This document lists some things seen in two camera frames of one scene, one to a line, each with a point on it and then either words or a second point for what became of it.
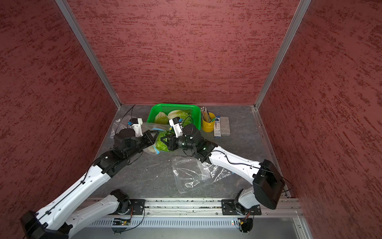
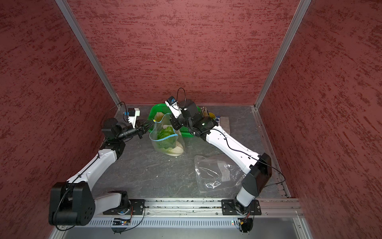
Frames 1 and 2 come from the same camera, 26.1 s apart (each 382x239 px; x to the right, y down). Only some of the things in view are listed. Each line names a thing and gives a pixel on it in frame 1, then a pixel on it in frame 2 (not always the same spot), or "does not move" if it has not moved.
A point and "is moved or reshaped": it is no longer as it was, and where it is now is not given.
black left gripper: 147,135 -> 144,123
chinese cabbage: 162,146 is moved or reshaped
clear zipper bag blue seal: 122,123 is moved or reshaped
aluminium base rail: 193,207 does not move
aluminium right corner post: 283,52 does not move
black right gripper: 172,143 -> 177,124
